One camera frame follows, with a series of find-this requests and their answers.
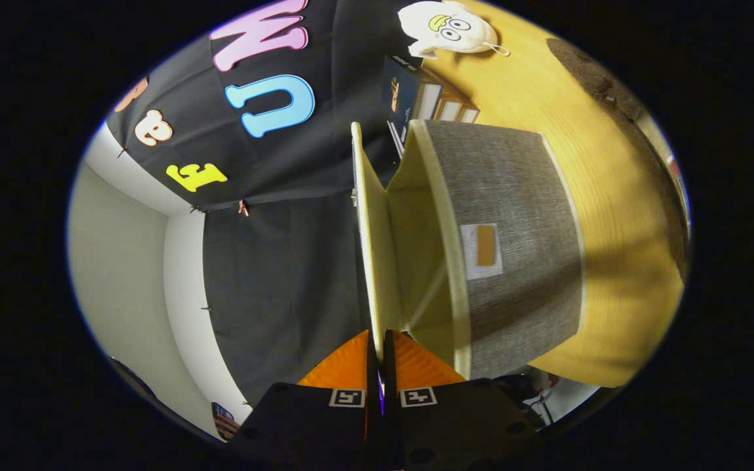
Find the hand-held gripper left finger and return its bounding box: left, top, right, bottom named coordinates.
left=226, top=329, right=383, bottom=471

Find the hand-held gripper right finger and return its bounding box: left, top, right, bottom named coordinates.
left=382, top=329, right=545, bottom=471

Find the grey fabric storage box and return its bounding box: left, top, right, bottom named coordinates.
left=350, top=119, right=587, bottom=380

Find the red blue striped object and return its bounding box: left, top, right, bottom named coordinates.
left=210, top=401, right=242, bottom=440

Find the white book with dark photo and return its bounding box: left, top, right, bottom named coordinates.
left=387, top=120, right=412, bottom=162

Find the dark blue hardcover book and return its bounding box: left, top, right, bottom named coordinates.
left=380, top=56, right=444, bottom=131

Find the white plush toy with face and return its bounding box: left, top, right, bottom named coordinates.
left=397, top=0, right=511, bottom=60

